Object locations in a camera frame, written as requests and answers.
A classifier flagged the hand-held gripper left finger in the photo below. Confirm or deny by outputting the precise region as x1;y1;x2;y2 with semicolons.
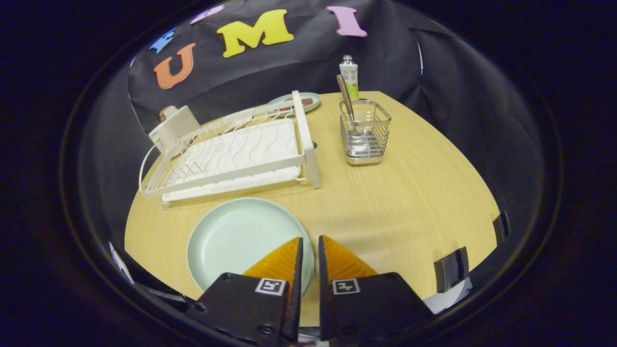
186;236;304;346

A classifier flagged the brown sausage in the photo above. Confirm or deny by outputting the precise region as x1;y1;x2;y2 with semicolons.
277;98;314;112

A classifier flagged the black backdrop cloth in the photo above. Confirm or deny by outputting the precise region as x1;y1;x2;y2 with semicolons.
77;0;545;241

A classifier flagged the brown handled spoon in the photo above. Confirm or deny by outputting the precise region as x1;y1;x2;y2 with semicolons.
336;74;374;156

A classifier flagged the light green plate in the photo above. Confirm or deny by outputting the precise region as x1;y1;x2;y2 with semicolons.
187;198;315;295

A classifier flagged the small green saucer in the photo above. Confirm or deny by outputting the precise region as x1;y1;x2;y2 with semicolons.
267;92;322;114

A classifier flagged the metal wire basket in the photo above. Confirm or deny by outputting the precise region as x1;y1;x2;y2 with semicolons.
339;99;392;166

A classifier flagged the white toaster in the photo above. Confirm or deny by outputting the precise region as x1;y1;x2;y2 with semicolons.
148;105;201;154

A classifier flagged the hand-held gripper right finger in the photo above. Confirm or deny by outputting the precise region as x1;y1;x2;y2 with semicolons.
318;235;434;346

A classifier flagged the green label bottle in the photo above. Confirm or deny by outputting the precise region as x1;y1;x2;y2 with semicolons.
339;55;360;101

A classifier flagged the black table edge bracket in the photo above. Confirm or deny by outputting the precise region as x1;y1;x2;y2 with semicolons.
492;211;510;247
433;247;469;294

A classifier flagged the white wire dish rack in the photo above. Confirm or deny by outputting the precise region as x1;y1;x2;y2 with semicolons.
139;90;322;209

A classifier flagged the white flat object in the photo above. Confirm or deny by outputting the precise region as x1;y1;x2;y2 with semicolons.
423;277;474;315

